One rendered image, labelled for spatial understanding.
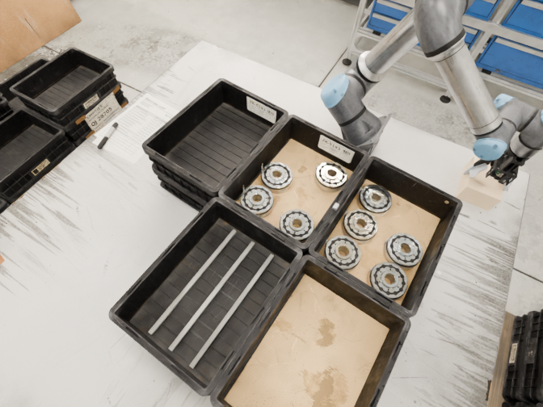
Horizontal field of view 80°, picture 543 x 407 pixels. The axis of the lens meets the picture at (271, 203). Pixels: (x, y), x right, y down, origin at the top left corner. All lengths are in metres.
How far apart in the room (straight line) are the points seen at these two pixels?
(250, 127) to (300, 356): 0.77
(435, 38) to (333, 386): 0.87
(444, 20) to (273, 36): 2.35
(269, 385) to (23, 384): 0.66
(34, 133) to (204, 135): 1.15
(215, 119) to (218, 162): 0.20
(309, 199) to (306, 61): 2.02
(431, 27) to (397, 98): 1.87
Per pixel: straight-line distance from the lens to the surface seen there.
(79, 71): 2.21
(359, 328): 0.94
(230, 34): 3.21
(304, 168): 1.11
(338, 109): 1.22
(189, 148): 1.17
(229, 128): 1.22
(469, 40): 2.73
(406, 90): 2.91
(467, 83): 1.01
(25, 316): 1.24
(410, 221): 1.11
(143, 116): 1.51
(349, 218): 1.01
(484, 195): 1.38
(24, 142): 2.12
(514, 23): 2.67
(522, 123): 1.20
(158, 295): 0.95
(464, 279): 1.26
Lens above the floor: 1.72
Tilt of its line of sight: 60 degrees down
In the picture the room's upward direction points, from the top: 5 degrees clockwise
